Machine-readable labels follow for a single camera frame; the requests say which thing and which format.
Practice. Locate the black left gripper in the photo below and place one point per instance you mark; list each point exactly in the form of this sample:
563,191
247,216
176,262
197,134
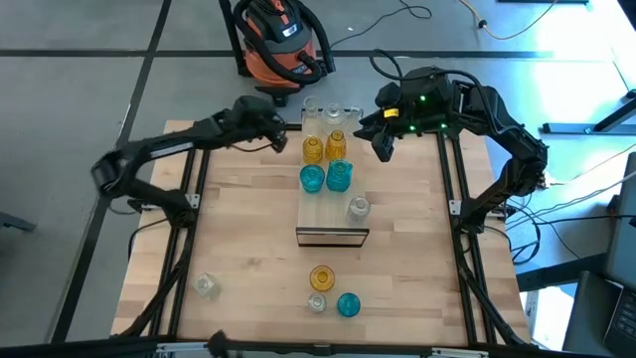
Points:
258,117

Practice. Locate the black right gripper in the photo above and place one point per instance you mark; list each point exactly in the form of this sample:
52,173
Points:
400,99

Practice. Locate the yellow glass bottle vase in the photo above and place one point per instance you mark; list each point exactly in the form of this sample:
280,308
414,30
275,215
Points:
336,145
312,149

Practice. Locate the blue round glass vase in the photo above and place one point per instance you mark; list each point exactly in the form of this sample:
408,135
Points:
312,179

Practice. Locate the teal square glass vase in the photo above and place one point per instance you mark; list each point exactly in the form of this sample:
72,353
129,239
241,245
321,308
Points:
339,175

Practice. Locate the clear diamond-pattern glass vase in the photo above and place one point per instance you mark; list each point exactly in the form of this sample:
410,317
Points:
358,209

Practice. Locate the blue diamond-pattern glass vase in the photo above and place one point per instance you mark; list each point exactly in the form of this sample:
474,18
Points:
349,304

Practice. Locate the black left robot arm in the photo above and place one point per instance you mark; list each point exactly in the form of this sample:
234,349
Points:
149,149

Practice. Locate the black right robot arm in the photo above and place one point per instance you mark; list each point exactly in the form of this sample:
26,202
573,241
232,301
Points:
517,149

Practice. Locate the orange black shop vacuum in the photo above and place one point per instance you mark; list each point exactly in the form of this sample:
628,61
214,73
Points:
278,59

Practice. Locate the black slanted pole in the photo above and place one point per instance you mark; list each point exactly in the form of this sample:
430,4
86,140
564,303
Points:
231,35

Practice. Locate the yellow wide glass vase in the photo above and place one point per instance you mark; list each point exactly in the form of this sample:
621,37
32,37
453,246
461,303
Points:
322,278

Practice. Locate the clear square glass vase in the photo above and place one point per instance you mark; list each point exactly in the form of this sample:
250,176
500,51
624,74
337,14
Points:
206,286

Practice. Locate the clear ribbed glass vase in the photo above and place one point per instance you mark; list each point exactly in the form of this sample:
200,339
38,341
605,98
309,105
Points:
317,302

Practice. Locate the black table leg base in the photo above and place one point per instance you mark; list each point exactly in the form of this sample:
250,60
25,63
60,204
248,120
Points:
566,128

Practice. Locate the black front beam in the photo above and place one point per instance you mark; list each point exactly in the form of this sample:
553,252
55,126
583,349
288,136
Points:
298,349

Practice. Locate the black desk foot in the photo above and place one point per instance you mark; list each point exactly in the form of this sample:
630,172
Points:
556,276

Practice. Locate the gray desk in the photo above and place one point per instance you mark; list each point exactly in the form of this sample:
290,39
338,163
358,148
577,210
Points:
623,224

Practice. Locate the gray floor object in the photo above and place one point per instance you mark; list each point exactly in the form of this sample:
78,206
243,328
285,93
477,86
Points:
15,221

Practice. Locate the black keyboard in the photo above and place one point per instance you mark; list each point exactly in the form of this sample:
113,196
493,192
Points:
626,323

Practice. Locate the black aluminium table frame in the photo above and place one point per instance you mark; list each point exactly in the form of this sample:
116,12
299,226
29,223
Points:
445,169

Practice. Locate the wooden shelf with black frame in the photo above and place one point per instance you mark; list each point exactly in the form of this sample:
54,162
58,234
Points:
323,214

